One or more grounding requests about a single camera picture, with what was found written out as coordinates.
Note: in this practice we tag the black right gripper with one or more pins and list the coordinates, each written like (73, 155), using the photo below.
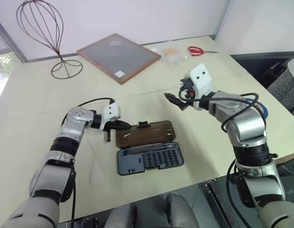
(188, 89)

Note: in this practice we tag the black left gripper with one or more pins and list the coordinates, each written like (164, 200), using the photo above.
(111, 125)

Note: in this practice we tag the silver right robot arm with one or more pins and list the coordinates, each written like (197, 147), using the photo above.
(247, 126)

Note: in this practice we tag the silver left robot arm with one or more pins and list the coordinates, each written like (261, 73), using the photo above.
(66, 133)

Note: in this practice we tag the open screwdriver bit case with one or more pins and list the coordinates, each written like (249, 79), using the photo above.
(150, 156)

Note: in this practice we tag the thin clear stick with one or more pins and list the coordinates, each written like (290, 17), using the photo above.
(147, 133)

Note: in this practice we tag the clear bag with orange contents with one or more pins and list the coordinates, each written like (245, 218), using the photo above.
(172, 55)

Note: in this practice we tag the blue tape roll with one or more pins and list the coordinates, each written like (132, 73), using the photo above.
(263, 108)

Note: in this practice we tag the grey rounded robot leg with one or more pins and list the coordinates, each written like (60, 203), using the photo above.
(120, 217)
(180, 211)

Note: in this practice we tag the grey fabric chair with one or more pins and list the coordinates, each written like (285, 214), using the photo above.
(283, 85)

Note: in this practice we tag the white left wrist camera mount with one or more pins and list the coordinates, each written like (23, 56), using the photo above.
(111, 111)

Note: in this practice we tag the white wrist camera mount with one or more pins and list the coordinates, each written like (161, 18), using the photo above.
(200, 78)
(111, 111)

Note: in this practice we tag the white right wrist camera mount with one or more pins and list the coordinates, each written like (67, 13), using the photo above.
(200, 78)

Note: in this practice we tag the wooden picture frame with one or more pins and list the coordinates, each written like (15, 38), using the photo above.
(118, 55)

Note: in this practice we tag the black metal frame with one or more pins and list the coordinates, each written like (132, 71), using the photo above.
(218, 204)

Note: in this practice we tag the window with grey frame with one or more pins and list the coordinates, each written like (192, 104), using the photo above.
(4, 64)

